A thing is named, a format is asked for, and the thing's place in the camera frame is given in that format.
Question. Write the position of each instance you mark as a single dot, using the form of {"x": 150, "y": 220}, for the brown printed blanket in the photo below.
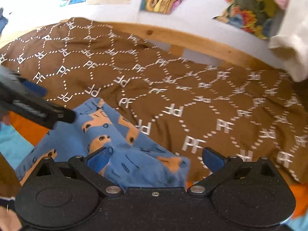
{"x": 192, "y": 89}

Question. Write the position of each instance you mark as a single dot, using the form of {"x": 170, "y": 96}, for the orange cloth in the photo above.
{"x": 24, "y": 130}

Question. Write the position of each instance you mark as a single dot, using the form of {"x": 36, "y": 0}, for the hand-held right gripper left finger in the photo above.
{"x": 99, "y": 160}

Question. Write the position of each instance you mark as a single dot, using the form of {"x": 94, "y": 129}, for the white hanging cloth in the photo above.
{"x": 291, "y": 53}

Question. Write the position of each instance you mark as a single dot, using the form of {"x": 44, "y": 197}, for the person's leg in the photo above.
{"x": 7, "y": 219}

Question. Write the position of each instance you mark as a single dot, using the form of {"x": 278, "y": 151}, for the blue printed pants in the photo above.
{"x": 72, "y": 134}

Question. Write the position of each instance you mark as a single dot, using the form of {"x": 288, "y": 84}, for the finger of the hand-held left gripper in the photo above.
{"x": 63, "y": 116}
{"x": 36, "y": 89}

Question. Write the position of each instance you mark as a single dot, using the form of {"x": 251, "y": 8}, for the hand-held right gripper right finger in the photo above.
{"x": 211, "y": 160}

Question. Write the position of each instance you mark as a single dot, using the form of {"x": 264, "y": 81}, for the wooden bed frame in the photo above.
{"x": 192, "y": 38}

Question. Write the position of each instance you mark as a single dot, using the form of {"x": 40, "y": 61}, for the olive and orange wall poster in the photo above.
{"x": 247, "y": 7}

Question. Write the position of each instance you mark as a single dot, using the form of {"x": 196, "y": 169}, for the light blue cloth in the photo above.
{"x": 12, "y": 142}

